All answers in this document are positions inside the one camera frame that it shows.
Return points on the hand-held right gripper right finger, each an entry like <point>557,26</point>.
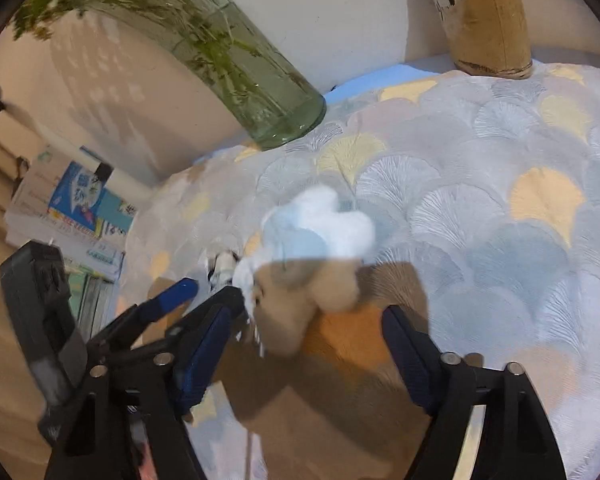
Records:
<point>405,355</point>

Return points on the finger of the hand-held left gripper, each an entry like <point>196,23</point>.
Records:
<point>225,299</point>
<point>175,294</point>

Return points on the blue printed poster book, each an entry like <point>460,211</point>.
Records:
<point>82,200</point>

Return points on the green plant stems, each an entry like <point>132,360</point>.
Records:
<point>205,35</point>

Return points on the stack of books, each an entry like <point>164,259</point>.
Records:
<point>30,205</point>

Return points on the clear glass vase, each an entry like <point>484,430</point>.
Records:
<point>280,110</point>

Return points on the small black white toy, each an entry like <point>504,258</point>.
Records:
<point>222,265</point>

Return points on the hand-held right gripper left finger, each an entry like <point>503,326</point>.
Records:
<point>202,360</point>

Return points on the small white fluffy toy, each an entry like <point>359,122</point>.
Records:
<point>325,230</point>

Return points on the cardboard box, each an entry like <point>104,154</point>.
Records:
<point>485,20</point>

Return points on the scallop patterned rug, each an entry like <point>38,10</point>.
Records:
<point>455,185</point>

